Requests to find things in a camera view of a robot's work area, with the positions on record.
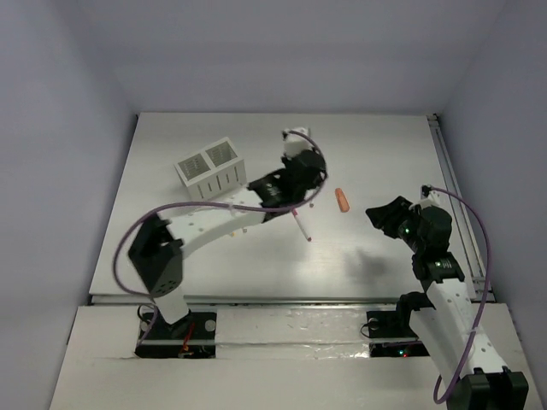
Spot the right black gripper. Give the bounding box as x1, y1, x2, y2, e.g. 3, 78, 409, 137
363, 195, 425, 253

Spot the orange translucent highlighter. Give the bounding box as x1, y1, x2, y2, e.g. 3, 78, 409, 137
334, 188, 350, 213

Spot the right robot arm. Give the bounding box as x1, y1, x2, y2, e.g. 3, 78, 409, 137
366, 196, 529, 409

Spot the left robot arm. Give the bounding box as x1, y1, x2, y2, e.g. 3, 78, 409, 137
127, 149, 327, 339

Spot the pink capped white marker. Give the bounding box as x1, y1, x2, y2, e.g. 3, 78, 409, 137
291, 209, 312, 242

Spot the white two-compartment slotted holder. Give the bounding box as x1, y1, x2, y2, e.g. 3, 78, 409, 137
174, 138, 247, 202

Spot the white foam base cover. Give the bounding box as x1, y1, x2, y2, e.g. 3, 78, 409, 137
46, 303, 535, 410

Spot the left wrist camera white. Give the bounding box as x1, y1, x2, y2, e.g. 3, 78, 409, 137
281, 127, 311, 158

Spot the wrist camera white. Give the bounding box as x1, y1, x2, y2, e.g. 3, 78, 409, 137
409, 184, 442, 210
281, 127, 311, 158

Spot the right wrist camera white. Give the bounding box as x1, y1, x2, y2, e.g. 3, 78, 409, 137
409, 184, 442, 210

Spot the aluminium rail right edge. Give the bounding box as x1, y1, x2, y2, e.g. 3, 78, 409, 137
427, 114, 485, 302

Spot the aluminium rail edge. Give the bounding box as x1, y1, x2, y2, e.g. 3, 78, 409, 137
90, 294, 400, 305
427, 114, 485, 302

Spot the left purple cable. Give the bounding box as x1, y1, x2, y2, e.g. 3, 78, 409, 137
113, 130, 330, 349

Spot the aluminium rail front edge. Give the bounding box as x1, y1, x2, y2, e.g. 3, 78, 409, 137
90, 294, 400, 305

